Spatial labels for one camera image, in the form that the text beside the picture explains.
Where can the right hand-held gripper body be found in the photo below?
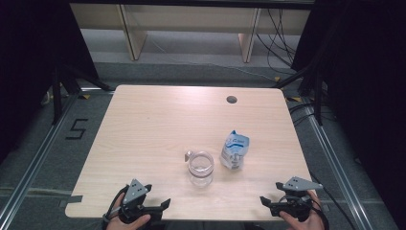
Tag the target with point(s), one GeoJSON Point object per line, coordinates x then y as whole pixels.
{"type": "Point", "coordinates": [298, 184]}

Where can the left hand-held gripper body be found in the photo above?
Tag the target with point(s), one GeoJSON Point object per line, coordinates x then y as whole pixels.
{"type": "Point", "coordinates": [135, 191]}

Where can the white and blue bag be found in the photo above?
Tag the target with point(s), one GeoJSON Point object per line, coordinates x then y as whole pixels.
{"type": "Point", "coordinates": [234, 150]}

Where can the person's left hand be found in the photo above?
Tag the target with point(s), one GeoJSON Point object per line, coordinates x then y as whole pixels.
{"type": "Point", "coordinates": [113, 220]}

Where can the person's right hand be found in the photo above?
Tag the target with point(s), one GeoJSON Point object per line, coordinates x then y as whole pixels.
{"type": "Point", "coordinates": [306, 225]}

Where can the black metal stand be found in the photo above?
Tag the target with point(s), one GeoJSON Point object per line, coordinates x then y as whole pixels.
{"type": "Point", "coordinates": [318, 96]}
{"type": "Point", "coordinates": [57, 96]}

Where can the black curtain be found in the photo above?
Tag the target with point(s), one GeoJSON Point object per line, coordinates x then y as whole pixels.
{"type": "Point", "coordinates": [28, 64]}
{"type": "Point", "coordinates": [367, 80]}

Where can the light wooden shelf unit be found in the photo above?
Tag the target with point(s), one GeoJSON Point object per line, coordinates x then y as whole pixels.
{"type": "Point", "coordinates": [137, 41]}

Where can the aluminium floor rail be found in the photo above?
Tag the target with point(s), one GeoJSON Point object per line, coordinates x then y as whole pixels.
{"type": "Point", "coordinates": [38, 159]}
{"type": "Point", "coordinates": [338, 169]}

